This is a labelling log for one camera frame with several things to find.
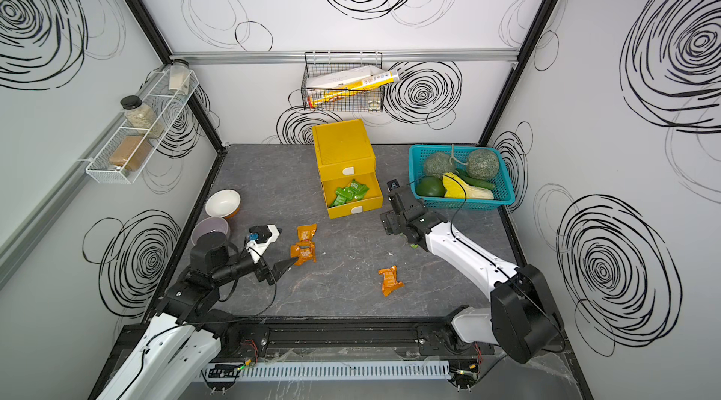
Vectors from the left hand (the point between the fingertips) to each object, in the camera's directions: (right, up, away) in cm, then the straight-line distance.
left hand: (285, 243), depth 73 cm
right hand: (+33, +6, +13) cm, 36 cm away
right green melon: (+62, +21, +24) cm, 70 cm away
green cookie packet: (+14, +10, +21) cm, 27 cm away
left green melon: (+47, +22, +26) cm, 58 cm away
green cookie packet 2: (+19, +12, +23) cm, 32 cm away
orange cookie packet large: (+1, -7, +16) cm, 17 cm away
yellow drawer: (+24, +10, +16) cm, 30 cm away
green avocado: (+44, +14, +24) cm, 52 cm away
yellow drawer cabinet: (+14, +24, +17) cm, 33 cm away
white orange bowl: (-29, +7, +26) cm, 40 cm away
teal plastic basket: (+42, +25, +35) cm, 60 cm away
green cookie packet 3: (+37, -6, +18) cm, 42 cm away
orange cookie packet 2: (+28, -14, +10) cm, 33 cm away
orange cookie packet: (+1, -2, +21) cm, 21 cm away
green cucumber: (+60, +15, +25) cm, 66 cm away
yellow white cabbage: (+53, +13, +24) cm, 60 cm away
